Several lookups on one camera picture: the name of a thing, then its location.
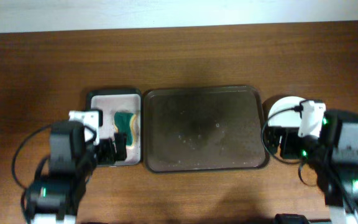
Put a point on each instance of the green yellow sponge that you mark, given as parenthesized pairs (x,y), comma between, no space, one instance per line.
(124,123)

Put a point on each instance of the pale green plate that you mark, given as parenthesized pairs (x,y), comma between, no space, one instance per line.
(287,119)

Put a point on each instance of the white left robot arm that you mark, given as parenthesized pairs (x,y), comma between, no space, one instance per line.
(61,177)

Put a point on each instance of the black soapy water tray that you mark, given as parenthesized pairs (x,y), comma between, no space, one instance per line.
(109,101)

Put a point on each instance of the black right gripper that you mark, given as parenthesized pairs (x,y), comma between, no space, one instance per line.
(287,134)

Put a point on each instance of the dark brown serving tray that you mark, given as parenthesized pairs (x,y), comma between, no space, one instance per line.
(203,129)

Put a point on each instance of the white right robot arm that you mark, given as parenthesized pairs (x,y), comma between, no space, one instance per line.
(327,142)

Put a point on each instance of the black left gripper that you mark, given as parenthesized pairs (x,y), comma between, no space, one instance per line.
(110,152)

